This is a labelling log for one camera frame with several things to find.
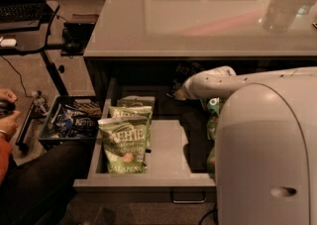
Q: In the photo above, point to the front green Dang chips bag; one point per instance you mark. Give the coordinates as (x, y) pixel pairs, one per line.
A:
(211, 134)

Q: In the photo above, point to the middle green Dang chips bag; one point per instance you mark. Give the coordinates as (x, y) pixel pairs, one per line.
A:
(213, 106)

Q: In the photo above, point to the black game controller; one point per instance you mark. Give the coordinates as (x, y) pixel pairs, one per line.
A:
(6, 108)

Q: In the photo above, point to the rear green Kettle bag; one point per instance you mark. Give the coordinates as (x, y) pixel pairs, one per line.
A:
(136, 101)

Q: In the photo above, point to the grey bin of snacks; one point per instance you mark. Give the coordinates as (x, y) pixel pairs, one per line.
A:
(57, 126)

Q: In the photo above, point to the person's right hand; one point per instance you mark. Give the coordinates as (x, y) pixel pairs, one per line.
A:
(8, 95)

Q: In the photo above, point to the green dang chips bag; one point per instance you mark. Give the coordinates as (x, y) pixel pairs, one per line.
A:
(213, 106)
(211, 134)

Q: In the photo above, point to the dark Kettle bag in bin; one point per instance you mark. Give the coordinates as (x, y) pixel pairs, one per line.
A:
(85, 126)

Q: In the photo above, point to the black bag on floor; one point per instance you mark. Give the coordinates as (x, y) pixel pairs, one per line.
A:
(76, 33)

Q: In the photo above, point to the blue Kettle chip bag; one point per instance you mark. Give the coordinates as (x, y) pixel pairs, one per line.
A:
(184, 70)

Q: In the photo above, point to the white earbud case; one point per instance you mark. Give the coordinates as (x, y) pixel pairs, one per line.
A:
(8, 43)

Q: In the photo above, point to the plastic water bottle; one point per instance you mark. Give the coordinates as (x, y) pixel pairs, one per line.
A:
(40, 103)

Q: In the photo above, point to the front green Kettle jalapeno bag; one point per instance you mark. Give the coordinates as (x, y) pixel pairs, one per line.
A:
(125, 142)

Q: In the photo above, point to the open grey top drawer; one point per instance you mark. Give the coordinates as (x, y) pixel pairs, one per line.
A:
(176, 161)

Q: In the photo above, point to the person's left hand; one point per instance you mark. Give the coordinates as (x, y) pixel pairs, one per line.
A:
(9, 125)

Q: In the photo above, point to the metal drawer handle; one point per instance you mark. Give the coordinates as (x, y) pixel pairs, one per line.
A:
(178, 197)

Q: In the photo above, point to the black side desk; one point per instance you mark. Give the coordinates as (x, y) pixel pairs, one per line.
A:
(37, 42)

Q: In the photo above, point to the person's dark trousered leg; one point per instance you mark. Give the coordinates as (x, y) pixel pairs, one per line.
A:
(38, 192)

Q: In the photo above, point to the middle green Kettle bag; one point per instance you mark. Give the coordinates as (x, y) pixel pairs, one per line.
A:
(145, 111)

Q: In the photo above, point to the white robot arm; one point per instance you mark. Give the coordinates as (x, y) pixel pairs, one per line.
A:
(265, 145)

